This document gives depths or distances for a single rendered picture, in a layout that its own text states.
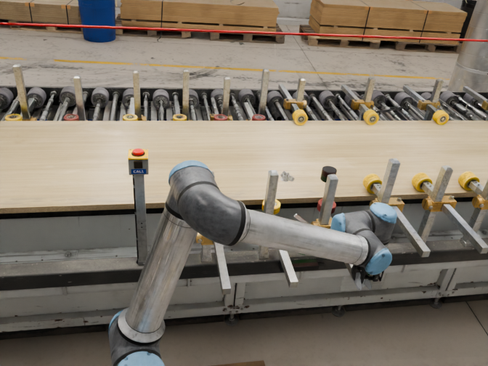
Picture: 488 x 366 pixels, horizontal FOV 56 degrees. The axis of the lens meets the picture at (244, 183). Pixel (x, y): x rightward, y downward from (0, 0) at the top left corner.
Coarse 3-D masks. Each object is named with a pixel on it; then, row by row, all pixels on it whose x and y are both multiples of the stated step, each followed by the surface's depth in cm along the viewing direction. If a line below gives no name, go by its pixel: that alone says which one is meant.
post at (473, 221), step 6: (486, 186) 202; (486, 192) 202; (486, 198) 202; (474, 210) 210; (480, 210) 206; (486, 210) 206; (474, 216) 210; (480, 216) 208; (474, 222) 210; (480, 222) 210; (474, 228) 212
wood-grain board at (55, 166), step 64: (0, 128) 238; (64, 128) 243; (128, 128) 249; (192, 128) 255; (256, 128) 262; (320, 128) 269; (384, 128) 276; (448, 128) 283; (0, 192) 191; (64, 192) 194; (128, 192) 198; (256, 192) 206; (320, 192) 210; (448, 192) 219
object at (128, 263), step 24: (432, 240) 219; (456, 240) 220; (0, 264) 184; (24, 264) 185; (48, 264) 186; (72, 264) 187; (96, 264) 188; (120, 264) 189; (192, 264) 192; (216, 264) 194; (240, 264) 196; (264, 264) 198; (336, 264) 206; (408, 264) 215; (0, 288) 181; (24, 288) 183
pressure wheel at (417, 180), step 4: (416, 176) 216; (420, 176) 214; (424, 176) 214; (412, 180) 218; (416, 180) 215; (420, 180) 213; (424, 180) 213; (428, 180) 214; (412, 184) 219; (416, 184) 215; (420, 184) 215; (416, 188) 216; (420, 188) 216
